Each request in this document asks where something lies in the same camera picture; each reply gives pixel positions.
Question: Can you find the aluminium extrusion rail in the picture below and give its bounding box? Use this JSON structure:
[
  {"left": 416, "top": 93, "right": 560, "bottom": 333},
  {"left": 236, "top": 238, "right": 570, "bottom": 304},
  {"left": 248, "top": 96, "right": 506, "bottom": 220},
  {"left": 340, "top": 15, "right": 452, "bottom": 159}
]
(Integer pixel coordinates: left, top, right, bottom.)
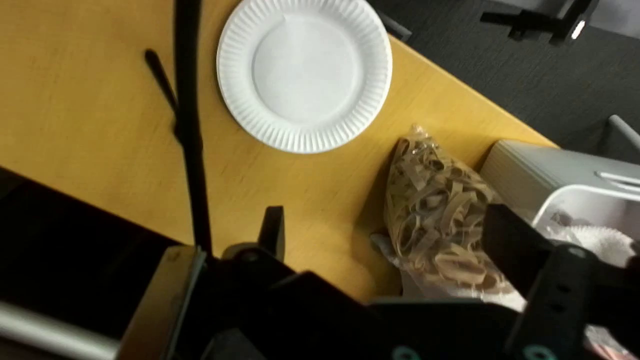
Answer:
[{"left": 0, "top": 300, "right": 124, "bottom": 360}]

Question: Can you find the black cable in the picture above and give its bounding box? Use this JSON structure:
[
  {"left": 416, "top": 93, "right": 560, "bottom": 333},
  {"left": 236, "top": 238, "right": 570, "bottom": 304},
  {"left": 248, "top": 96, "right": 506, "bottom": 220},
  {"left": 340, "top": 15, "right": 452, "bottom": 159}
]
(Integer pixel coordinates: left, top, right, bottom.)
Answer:
[{"left": 173, "top": 0, "right": 214, "bottom": 255}]

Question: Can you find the white cloth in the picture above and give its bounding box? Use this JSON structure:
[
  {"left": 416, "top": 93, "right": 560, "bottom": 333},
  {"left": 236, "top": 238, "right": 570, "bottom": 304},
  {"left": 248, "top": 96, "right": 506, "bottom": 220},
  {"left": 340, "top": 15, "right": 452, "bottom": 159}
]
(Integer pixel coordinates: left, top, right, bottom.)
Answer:
[{"left": 544, "top": 209, "right": 639, "bottom": 270}]

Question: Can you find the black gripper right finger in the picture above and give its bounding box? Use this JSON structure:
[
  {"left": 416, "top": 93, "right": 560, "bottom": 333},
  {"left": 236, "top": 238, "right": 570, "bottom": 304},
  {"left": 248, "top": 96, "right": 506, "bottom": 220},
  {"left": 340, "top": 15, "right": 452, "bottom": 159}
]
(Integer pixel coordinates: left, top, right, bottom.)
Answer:
[{"left": 483, "top": 201, "right": 605, "bottom": 360}]

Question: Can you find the clear bag of nuts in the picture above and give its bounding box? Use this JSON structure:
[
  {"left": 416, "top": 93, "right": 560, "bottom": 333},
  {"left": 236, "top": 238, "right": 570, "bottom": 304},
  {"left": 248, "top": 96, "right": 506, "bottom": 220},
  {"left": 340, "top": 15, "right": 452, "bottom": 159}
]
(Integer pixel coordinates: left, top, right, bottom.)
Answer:
[{"left": 371, "top": 124, "right": 531, "bottom": 314}]

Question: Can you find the white paper plate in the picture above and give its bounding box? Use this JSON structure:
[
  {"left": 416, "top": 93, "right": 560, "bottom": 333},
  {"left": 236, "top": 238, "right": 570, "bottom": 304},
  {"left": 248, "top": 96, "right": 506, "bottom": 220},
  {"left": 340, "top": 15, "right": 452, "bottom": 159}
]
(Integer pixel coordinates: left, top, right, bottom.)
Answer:
[{"left": 214, "top": 0, "right": 394, "bottom": 155}]

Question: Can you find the black floor stand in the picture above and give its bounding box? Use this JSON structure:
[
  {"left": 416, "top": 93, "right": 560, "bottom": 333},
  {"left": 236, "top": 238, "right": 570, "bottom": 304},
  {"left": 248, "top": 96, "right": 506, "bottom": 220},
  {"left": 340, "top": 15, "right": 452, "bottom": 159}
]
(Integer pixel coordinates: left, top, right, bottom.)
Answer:
[{"left": 479, "top": 0, "right": 603, "bottom": 47}]

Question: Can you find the white plastic storage bin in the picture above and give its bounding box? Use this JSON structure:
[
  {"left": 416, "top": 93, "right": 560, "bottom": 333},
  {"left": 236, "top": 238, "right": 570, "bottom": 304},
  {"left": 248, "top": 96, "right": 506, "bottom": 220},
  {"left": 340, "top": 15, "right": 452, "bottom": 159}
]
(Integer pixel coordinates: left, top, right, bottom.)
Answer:
[{"left": 479, "top": 137, "right": 640, "bottom": 270}]

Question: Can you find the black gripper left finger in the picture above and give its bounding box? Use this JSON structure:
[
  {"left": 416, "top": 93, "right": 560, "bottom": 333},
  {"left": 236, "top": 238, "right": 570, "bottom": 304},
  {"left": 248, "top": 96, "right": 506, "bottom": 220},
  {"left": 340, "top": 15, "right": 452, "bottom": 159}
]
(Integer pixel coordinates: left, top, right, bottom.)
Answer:
[{"left": 223, "top": 204, "right": 297, "bottom": 276}]

